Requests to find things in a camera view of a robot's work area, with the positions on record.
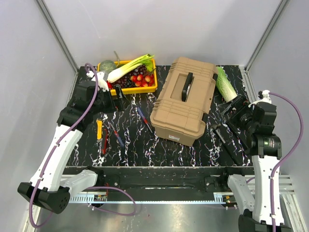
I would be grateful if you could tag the aluminium frame rail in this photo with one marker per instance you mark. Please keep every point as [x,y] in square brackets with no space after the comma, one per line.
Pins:
[154,198]

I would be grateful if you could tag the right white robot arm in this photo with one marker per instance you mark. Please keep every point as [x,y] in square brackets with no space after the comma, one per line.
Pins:
[261,211]

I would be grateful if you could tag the green white leek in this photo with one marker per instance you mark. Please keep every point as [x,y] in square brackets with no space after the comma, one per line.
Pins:
[145,61]

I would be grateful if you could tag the blue screwdriver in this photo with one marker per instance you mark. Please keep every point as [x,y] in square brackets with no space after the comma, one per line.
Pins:
[117,136]
[144,120]

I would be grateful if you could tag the yellow utility knife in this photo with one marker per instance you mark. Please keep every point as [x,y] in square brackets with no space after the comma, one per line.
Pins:
[99,129]

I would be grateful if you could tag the red apple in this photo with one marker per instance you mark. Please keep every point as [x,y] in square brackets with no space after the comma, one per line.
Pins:
[109,85]

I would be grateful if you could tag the red black utility knife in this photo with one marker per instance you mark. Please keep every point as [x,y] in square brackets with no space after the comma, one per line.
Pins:
[104,141]

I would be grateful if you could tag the tan plastic tool box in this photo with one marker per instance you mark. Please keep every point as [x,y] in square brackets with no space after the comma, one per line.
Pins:
[180,111]

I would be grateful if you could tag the blue screwdriver left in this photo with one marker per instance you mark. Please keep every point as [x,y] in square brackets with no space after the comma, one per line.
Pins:
[117,136]

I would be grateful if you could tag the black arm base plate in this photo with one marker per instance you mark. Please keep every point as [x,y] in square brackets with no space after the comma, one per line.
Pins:
[159,181]

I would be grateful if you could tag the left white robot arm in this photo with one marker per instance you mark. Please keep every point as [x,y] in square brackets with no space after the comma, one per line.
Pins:
[46,189]

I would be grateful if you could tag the green napa cabbage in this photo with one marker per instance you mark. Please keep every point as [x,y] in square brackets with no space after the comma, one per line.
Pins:
[224,86]

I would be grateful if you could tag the yellow plastic fruit tray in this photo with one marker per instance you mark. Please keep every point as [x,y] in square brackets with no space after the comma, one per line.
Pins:
[136,90]

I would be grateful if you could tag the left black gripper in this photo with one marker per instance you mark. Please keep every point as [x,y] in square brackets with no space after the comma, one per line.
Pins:
[113,106]

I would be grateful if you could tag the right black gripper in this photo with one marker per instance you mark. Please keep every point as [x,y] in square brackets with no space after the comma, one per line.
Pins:
[233,118]

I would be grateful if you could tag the red yellow lychee cluster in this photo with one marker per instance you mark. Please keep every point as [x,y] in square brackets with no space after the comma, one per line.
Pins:
[143,80]

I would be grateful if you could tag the blue screwdriver right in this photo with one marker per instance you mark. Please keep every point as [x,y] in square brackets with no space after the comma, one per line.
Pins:
[144,120]

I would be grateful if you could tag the steel claw hammer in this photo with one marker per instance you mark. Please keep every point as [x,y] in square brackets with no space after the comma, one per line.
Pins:
[215,127]

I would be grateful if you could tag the green netted melon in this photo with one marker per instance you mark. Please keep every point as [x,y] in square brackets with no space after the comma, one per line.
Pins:
[107,66]

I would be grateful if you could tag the purple grape bunch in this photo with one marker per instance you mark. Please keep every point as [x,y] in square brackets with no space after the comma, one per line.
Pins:
[127,80]

